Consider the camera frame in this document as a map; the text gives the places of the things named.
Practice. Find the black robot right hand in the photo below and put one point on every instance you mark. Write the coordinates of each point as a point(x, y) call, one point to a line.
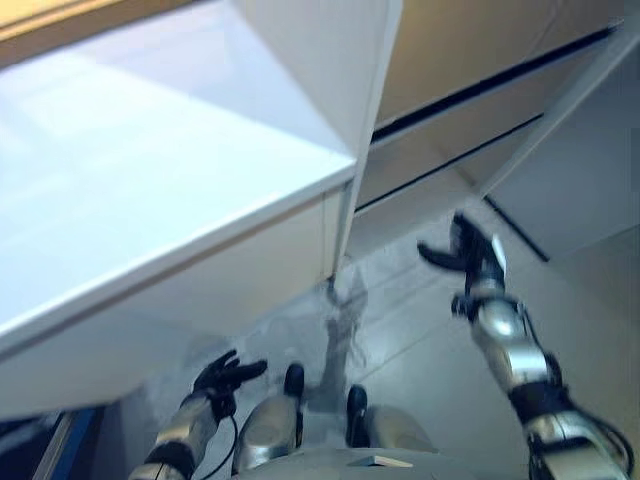
point(475, 250)

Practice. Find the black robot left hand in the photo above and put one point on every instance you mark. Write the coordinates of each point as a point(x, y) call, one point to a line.
point(220, 375)

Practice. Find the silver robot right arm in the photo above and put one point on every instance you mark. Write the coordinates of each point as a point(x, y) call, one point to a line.
point(525, 360)

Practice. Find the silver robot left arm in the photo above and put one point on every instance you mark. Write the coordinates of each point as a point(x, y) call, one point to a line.
point(180, 430)

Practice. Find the stainless steel fridge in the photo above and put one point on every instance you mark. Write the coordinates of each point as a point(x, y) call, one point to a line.
point(475, 50)

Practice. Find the silver robot left leg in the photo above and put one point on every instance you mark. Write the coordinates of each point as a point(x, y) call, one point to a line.
point(270, 425)

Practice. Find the silver robot leg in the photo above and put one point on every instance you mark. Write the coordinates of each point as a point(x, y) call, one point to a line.
point(395, 430)
point(270, 425)

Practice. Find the silver robot torso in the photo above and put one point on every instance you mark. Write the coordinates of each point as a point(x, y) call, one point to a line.
point(350, 465)

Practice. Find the silver robot right leg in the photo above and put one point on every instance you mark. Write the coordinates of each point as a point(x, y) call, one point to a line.
point(395, 430)

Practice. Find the tall white cabinet panel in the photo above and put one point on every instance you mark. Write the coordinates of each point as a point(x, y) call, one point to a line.
point(325, 75)

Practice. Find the lit orange window panel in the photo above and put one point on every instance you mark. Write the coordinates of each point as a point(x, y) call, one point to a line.
point(30, 15)

